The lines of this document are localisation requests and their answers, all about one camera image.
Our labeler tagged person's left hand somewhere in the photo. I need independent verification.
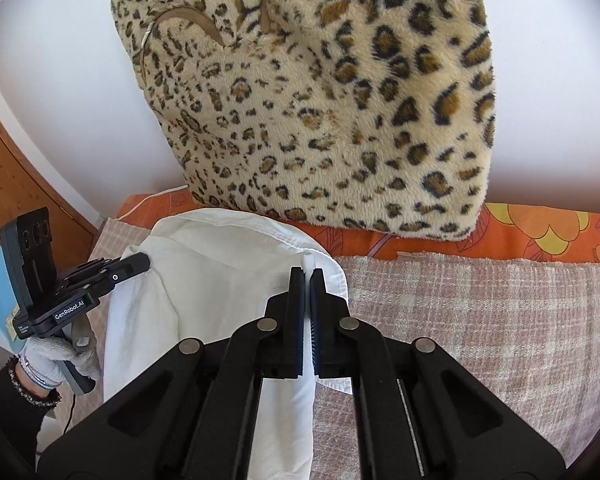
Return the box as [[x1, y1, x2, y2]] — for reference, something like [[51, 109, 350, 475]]
[[19, 332, 102, 389]]

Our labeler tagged white shirt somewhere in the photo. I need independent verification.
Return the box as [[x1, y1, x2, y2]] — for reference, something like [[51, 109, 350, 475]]
[[102, 207, 351, 480]]

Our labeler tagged beige plaid blanket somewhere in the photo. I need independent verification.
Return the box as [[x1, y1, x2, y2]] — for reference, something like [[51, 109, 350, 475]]
[[87, 217, 600, 480]]

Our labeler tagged beaded bracelet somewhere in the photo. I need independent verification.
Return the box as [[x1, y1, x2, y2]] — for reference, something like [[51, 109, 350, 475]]
[[7, 355, 62, 407]]

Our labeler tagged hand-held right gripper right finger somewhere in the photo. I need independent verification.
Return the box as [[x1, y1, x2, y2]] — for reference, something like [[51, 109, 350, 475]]
[[307, 268, 566, 480]]

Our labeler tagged orange floral bed sheet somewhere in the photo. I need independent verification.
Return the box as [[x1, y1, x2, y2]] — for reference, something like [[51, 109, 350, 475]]
[[116, 192, 600, 266]]

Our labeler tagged brown wooden panel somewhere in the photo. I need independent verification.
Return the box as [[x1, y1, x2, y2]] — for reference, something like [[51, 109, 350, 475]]
[[0, 82, 101, 261]]

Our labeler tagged black cable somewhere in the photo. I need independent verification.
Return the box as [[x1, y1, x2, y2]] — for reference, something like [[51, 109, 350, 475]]
[[60, 390, 79, 435]]

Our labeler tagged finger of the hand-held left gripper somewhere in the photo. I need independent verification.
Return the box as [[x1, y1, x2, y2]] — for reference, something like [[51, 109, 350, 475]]
[[102, 253, 152, 283]]

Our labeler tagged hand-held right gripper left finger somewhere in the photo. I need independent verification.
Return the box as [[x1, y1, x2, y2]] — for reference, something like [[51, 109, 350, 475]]
[[37, 266, 306, 480]]

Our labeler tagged leopard print pillow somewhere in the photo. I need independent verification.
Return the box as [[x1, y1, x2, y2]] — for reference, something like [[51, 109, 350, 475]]
[[111, 0, 497, 242]]

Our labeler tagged thin white cord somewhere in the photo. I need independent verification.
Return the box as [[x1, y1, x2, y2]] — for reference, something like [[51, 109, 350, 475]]
[[116, 185, 188, 222]]

